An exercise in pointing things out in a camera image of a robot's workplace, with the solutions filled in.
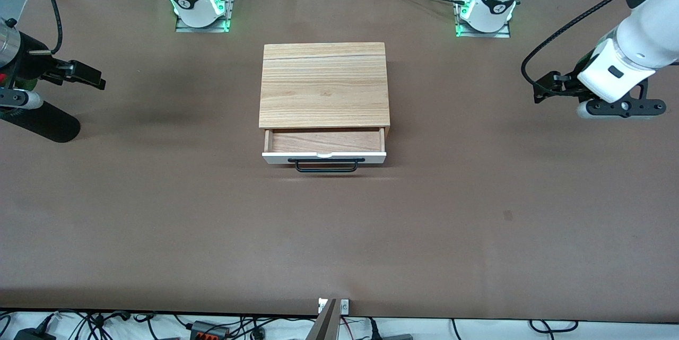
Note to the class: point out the grey camera stand pole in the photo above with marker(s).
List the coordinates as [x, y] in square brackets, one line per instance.
[326, 327]

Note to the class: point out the black orange connector box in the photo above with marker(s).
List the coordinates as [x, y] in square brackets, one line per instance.
[209, 330]

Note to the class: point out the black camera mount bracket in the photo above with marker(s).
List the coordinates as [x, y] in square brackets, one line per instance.
[13, 97]
[636, 107]

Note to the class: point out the black left camera mount bracket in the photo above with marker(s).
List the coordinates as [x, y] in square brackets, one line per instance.
[636, 107]

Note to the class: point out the black power adapter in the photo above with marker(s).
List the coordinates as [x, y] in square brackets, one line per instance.
[34, 336]

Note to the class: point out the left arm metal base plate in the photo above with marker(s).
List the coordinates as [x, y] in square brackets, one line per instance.
[482, 35]

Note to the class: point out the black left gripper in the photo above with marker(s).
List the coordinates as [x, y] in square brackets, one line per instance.
[567, 86]

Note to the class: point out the small metal mounting bracket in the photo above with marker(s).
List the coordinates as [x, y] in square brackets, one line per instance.
[344, 306]

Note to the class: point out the black ribbed vase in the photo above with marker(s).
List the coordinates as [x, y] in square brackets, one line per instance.
[48, 125]

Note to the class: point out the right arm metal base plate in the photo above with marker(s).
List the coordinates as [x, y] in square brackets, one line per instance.
[201, 28]

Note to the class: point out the black right camera mount bracket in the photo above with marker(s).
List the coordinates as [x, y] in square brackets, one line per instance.
[13, 97]

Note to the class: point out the wooden drawer cabinet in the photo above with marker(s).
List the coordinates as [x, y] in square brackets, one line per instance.
[323, 85]

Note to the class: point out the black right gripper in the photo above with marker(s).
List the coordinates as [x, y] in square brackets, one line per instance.
[29, 59]

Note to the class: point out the artificial rose with green leaves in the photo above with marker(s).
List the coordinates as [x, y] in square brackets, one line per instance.
[25, 84]

